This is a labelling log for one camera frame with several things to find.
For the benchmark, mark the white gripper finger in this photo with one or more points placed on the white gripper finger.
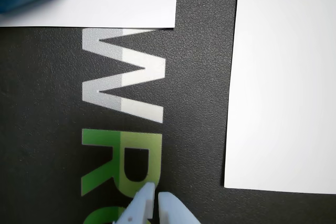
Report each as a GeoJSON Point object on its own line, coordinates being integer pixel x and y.
{"type": "Point", "coordinates": [139, 208]}
{"type": "Point", "coordinates": [176, 211]}

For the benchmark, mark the black mat with lettering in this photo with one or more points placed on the black mat with lettering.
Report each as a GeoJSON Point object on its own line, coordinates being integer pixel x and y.
{"type": "Point", "coordinates": [39, 103]}

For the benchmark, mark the white paper sheet marked home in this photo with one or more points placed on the white paper sheet marked home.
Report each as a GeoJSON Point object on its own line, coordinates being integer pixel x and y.
{"type": "Point", "coordinates": [283, 77]}

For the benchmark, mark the white paper sheet marked 1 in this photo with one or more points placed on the white paper sheet marked 1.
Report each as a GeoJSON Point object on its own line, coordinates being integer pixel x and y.
{"type": "Point", "coordinates": [118, 1]}

